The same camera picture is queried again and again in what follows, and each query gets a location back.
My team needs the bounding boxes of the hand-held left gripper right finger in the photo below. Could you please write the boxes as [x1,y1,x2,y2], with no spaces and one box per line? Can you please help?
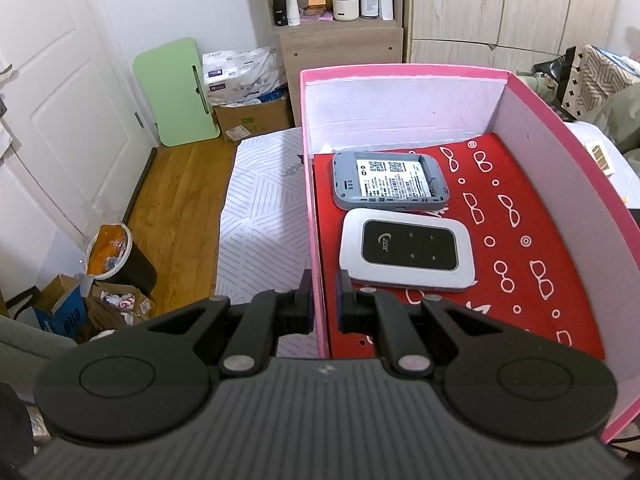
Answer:
[336,270,506,378]

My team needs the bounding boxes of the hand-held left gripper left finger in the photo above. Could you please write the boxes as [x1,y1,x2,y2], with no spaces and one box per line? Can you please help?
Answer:
[145,269,316,378]

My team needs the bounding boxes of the pink cardboard box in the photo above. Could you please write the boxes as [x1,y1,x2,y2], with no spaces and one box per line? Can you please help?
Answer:
[299,64,640,445]

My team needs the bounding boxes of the white pocket router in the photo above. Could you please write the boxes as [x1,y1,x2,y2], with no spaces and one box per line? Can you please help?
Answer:
[339,207,476,292]

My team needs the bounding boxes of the grey pocket router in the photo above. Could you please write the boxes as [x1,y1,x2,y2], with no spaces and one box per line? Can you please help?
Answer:
[332,151,449,212]

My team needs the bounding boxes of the black trash bin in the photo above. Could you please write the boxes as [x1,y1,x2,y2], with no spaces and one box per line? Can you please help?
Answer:
[86,223,157,297]

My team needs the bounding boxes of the red printed cloth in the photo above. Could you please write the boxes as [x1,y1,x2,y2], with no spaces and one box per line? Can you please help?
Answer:
[312,132,606,361]

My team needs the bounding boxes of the crumpled paper pile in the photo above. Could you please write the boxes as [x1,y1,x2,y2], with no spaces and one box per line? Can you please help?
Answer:
[87,284,152,332]

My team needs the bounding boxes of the brown cardboard box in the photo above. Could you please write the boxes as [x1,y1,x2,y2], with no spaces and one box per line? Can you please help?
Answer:
[212,92,295,142]

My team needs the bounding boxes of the white plastic tissue package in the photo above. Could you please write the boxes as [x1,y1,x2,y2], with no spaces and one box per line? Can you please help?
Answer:
[202,46,288,107]

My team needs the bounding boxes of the blue cardboard box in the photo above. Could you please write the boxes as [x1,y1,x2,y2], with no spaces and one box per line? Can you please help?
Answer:
[32,274,88,338]

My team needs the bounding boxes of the light green board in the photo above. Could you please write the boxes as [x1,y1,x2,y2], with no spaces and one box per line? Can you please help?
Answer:
[133,37,221,147]

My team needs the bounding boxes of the wooden shelf unit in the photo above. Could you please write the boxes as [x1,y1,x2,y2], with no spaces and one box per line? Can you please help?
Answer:
[260,0,405,131]

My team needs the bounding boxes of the colour swatch card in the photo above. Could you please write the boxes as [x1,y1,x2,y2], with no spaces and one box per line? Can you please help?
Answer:
[587,142,617,176]

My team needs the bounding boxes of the white jar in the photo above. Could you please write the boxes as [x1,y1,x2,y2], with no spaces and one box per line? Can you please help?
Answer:
[332,0,361,22]

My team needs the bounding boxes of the wooden wardrobe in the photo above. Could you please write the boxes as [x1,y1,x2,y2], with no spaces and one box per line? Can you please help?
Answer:
[404,0,640,75]

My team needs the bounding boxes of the white door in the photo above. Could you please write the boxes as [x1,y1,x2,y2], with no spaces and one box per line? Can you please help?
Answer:
[0,0,151,271]

